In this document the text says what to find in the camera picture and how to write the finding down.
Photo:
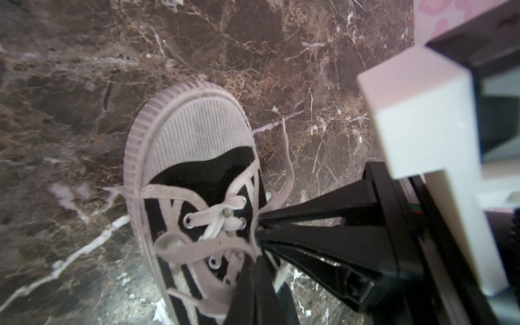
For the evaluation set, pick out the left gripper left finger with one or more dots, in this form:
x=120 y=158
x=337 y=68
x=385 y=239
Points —
x=242 y=309

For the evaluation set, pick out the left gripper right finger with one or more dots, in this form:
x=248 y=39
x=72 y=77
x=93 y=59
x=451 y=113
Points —
x=271 y=306

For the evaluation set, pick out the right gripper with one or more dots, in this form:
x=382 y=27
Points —
x=357 y=265

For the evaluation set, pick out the white shoelace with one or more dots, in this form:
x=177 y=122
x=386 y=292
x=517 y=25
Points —
x=213 y=241

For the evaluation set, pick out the black white sneaker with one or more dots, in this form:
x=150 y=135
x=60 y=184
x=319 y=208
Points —
x=195 y=136

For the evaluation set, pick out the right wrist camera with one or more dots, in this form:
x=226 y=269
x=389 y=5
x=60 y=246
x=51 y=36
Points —
x=447 y=109

